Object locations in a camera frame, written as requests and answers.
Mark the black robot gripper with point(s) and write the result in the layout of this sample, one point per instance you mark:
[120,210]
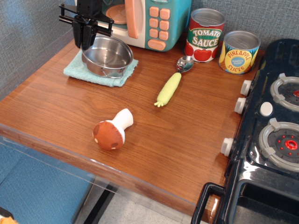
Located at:
[86,19]

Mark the stainless steel pot bowl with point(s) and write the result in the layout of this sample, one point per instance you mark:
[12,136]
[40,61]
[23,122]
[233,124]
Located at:
[108,57]

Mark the light blue cloth napkin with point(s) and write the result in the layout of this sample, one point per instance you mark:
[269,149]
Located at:
[77,69]

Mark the white stove knob top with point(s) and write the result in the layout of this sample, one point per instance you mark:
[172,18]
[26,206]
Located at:
[245,87]

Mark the white stove knob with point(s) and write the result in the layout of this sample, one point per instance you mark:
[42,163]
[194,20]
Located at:
[239,106]
[226,146]
[245,87]

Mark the teal toy microwave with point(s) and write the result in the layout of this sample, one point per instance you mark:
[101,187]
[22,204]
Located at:
[149,24]

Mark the toy mushroom brown cap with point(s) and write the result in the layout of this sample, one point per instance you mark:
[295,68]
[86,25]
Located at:
[110,134]

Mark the tomato sauce can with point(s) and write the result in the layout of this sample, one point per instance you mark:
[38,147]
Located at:
[205,30]

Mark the pineapple slices can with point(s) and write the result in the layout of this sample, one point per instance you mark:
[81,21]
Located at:
[239,51]

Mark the white stove knob middle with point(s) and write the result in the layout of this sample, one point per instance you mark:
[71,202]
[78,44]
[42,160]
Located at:
[239,106]

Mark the white stove knob bottom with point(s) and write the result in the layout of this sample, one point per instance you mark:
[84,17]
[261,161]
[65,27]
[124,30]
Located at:
[226,146]

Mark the orange plush toy corner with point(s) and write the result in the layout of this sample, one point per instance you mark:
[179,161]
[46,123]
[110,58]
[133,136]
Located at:
[8,220]

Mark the black toy stove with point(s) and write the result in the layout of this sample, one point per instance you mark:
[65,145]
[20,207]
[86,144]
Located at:
[262,174]

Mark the spoon with green handle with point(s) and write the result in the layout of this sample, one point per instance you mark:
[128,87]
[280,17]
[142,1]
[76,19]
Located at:
[184,64]

